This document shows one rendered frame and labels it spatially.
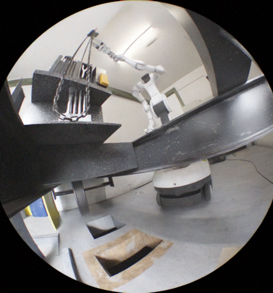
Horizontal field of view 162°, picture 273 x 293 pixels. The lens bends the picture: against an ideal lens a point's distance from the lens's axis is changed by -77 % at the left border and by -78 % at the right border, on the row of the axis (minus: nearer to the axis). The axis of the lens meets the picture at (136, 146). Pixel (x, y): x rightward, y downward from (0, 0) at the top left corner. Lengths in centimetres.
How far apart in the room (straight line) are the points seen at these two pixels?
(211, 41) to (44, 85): 58
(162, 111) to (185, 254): 113
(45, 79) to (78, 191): 86
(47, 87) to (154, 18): 239
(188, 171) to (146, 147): 37
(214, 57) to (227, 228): 70
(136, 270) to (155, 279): 11
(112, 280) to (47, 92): 88
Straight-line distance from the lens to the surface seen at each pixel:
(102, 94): 56
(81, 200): 98
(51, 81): 51
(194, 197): 78
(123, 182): 197
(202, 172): 76
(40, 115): 56
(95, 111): 59
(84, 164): 56
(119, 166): 63
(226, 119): 56
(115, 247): 71
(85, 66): 127
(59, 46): 262
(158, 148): 66
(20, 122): 37
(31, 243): 76
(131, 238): 74
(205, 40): 27
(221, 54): 33
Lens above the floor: 47
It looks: 11 degrees up
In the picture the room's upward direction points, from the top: 14 degrees counter-clockwise
